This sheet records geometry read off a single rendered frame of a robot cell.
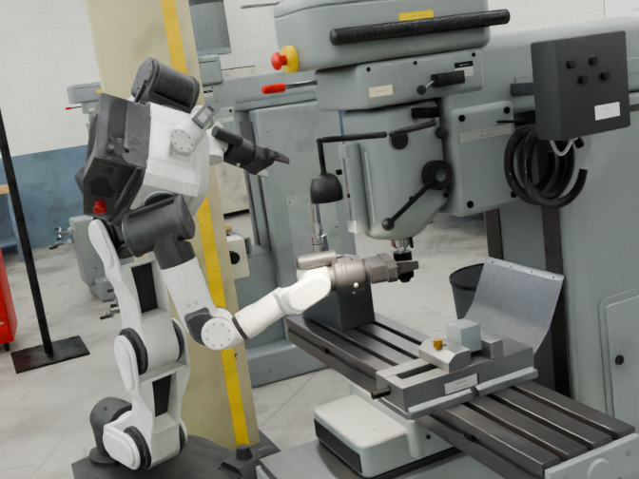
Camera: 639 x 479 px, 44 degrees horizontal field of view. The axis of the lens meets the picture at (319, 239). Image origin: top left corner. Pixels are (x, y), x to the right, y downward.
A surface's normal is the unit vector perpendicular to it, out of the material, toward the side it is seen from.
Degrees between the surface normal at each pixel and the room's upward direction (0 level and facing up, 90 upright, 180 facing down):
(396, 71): 90
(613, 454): 90
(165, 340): 80
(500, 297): 64
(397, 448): 90
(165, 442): 103
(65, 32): 90
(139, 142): 56
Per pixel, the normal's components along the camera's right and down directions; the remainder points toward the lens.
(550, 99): -0.90, 0.21
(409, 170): 0.43, 0.13
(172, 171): 0.48, -0.48
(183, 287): 0.13, 0.15
